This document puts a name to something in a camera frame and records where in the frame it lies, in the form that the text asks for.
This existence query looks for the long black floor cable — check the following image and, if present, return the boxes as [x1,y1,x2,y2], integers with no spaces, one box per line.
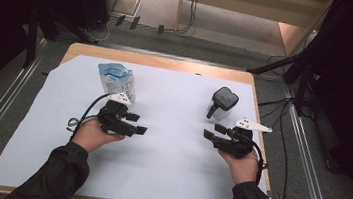
[268,97,299,199]

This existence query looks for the wooden shelf unit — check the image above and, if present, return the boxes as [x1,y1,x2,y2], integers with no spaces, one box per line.
[172,0,336,62]

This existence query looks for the black hanging cables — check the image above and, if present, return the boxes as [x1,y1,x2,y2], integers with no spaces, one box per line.
[174,0,201,36]

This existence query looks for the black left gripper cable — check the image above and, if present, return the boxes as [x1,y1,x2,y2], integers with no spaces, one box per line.
[68,89,113,146]

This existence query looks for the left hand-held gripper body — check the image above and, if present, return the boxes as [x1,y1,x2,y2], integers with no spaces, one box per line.
[94,90,143,139]

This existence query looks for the person's left hand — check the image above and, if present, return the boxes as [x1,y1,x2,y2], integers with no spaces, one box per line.
[70,114,129,158]

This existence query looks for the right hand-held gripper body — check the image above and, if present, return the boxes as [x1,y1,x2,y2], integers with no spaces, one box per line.
[209,114,275,163]

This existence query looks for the grey braided cable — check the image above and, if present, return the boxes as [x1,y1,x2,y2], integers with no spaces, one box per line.
[65,115,100,136]

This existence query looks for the thin black floor cable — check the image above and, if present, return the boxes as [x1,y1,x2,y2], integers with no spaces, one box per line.
[256,93,296,127]

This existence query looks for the white floor cable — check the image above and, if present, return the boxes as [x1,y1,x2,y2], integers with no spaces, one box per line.
[82,13,121,44]

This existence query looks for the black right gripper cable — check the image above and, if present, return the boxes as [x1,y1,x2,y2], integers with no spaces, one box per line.
[237,133,271,186]

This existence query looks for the white paper sheet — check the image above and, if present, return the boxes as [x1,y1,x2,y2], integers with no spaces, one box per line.
[0,45,282,199]

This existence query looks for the person's right hand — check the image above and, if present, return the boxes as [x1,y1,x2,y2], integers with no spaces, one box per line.
[214,146,262,188]

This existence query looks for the white and blue salt bag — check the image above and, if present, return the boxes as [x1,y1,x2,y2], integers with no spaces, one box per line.
[93,60,141,104]

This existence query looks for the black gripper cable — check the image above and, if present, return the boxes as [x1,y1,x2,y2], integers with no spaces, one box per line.
[68,89,113,146]
[237,133,271,186]

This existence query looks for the black stand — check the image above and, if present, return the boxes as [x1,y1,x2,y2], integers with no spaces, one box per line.
[16,0,104,78]
[242,37,326,119]

